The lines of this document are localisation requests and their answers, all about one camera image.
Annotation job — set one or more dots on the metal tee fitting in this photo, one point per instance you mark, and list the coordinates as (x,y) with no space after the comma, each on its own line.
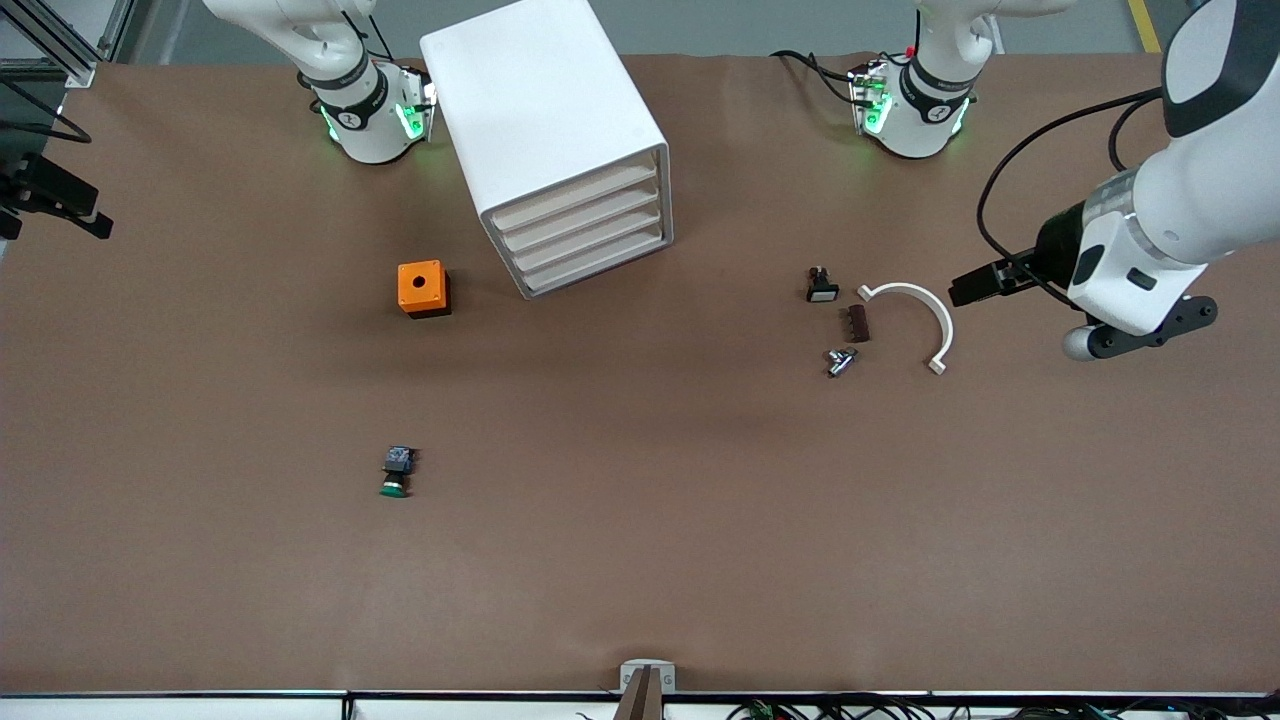
(840,362)

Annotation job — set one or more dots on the white drawer cabinet housing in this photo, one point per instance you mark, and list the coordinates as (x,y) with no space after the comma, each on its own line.
(530,90)

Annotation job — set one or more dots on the black switch white face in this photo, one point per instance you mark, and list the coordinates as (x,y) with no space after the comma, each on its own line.
(822,290)

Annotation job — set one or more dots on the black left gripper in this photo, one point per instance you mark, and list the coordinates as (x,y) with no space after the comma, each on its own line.
(1054,247)

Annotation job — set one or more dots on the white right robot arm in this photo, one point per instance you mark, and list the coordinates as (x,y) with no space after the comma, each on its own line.
(360,120)

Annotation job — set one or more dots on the orange button enclosure box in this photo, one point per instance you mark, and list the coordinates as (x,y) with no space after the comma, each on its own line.
(408,295)

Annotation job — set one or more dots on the aluminium table edge rail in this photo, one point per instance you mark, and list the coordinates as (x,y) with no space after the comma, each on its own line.
(200,705)

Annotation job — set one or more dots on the brown table cover sheet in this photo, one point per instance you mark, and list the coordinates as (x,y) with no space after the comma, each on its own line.
(700,550)

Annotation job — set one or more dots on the brown cylinder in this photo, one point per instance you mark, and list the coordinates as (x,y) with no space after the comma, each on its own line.
(855,324)

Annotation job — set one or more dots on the green push button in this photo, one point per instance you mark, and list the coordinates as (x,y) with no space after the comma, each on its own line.
(395,489)

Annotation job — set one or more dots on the yellow floor tape strip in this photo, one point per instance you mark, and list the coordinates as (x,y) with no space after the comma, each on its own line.
(1145,25)

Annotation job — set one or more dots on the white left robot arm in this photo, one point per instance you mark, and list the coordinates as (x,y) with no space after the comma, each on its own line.
(1220,180)

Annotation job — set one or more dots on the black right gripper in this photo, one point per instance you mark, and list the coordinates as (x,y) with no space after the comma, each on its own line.
(40,186)

